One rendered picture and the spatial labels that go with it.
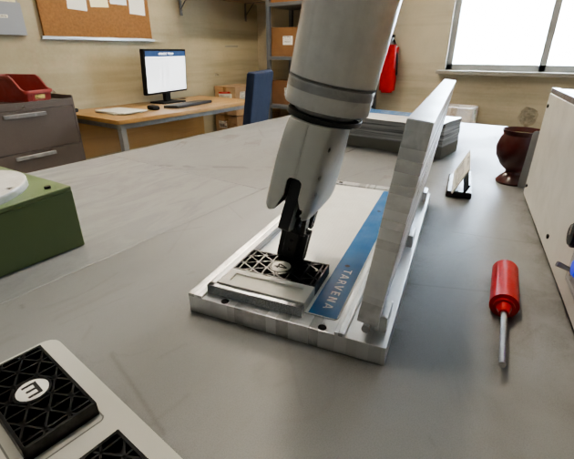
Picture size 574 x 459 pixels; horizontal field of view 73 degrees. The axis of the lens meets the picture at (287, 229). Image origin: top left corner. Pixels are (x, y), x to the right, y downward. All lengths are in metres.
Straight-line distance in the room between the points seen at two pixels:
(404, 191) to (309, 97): 0.13
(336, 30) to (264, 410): 0.31
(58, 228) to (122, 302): 0.18
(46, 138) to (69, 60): 0.85
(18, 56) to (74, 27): 0.45
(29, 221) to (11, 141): 2.21
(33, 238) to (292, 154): 0.37
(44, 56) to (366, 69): 3.17
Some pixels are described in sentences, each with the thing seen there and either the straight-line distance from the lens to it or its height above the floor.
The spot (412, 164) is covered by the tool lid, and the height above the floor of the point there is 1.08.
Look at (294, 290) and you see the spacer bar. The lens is 0.40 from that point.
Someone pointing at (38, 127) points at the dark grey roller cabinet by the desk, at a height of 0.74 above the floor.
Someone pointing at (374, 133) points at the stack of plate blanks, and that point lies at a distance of 1.16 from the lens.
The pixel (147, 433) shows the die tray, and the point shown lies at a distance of 0.32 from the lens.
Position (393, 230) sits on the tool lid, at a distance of 0.30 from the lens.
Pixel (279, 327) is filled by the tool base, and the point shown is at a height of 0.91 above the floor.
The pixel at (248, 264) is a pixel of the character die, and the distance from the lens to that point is 0.45.
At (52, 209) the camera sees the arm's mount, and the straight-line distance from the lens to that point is 0.60.
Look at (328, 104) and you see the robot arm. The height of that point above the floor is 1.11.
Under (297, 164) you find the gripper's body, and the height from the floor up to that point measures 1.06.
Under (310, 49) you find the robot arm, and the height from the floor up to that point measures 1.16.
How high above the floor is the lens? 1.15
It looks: 25 degrees down
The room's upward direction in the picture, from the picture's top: straight up
